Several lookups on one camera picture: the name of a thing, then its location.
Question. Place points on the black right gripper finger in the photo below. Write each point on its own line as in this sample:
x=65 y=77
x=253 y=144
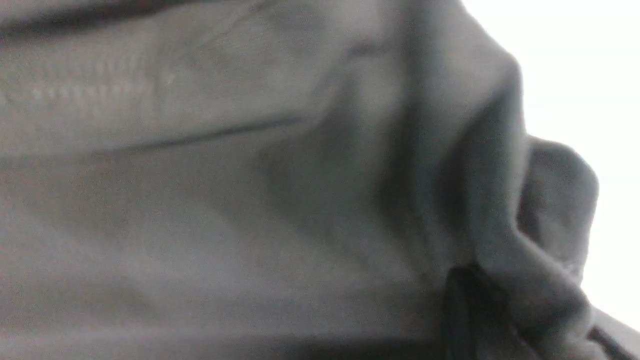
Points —
x=475 y=321

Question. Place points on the dark gray long-sleeved shirt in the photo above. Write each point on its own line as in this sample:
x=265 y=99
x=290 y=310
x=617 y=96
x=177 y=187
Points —
x=277 y=180

